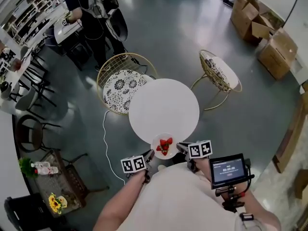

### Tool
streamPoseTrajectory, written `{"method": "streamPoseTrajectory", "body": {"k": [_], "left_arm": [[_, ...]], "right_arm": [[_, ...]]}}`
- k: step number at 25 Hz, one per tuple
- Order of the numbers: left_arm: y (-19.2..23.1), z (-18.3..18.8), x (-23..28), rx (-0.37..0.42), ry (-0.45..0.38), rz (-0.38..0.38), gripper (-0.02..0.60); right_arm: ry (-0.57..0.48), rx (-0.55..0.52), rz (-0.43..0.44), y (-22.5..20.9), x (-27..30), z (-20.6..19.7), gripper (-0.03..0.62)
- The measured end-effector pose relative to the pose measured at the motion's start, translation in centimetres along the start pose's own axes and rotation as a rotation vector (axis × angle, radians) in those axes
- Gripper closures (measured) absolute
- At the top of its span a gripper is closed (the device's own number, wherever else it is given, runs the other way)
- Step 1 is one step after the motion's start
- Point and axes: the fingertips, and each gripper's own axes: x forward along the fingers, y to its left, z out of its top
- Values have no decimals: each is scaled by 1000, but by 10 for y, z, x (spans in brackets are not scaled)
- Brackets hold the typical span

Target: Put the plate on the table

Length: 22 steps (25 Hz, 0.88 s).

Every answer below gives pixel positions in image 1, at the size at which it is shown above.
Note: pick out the grey chair black legs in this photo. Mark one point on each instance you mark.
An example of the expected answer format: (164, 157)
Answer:
(118, 24)

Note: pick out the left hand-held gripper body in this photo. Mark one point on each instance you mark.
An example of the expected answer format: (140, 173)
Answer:
(133, 164)

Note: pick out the white round table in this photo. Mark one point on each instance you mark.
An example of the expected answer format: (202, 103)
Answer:
(163, 107)

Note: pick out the white desk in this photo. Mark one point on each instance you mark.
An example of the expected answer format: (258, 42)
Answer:
(67, 29)

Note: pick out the person's right forearm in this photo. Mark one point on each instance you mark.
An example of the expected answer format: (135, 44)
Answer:
(204, 168)

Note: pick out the yellow sunflower bouquet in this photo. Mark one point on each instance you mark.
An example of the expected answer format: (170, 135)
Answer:
(55, 202)

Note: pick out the black monitor mount rig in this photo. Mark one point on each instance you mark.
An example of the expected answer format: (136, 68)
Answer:
(234, 196)

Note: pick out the wooden board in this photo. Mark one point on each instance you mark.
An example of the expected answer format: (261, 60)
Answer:
(290, 138)

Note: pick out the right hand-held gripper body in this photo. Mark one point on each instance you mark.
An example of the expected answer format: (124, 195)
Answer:
(200, 149)

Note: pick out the person's white shoe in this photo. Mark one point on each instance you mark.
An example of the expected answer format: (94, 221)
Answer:
(161, 167)

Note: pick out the clear plastic bottle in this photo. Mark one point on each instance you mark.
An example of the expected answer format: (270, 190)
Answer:
(47, 170)
(41, 164)

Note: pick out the red strawberry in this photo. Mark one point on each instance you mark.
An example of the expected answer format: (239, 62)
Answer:
(165, 147)
(162, 142)
(158, 148)
(170, 141)
(164, 153)

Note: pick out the black round armchair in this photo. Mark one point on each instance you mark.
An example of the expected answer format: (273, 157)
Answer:
(31, 133)

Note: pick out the green potted plant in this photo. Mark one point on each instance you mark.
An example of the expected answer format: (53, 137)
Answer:
(27, 168)

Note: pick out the person's left forearm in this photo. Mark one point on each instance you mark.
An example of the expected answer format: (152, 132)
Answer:
(115, 206)

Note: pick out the person's white shirt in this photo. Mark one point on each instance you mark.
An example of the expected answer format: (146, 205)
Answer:
(178, 201)

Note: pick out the open cardboard box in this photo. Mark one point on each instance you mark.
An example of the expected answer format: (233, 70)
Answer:
(247, 18)

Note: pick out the dark glass coffee table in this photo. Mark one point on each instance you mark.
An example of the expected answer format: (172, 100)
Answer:
(60, 184)

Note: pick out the white plate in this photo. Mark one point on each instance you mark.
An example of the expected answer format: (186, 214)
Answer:
(157, 138)

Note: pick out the grey shell chair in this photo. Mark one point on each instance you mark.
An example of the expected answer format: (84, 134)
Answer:
(24, 101)

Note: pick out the black monitor screen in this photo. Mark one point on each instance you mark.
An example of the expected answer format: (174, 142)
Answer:
(227, 171)

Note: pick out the white storage shelf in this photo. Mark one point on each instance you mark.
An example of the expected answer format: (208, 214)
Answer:
(29, 13)

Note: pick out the closed cardboard box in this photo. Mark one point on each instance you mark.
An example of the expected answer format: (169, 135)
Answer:
(276, 54)

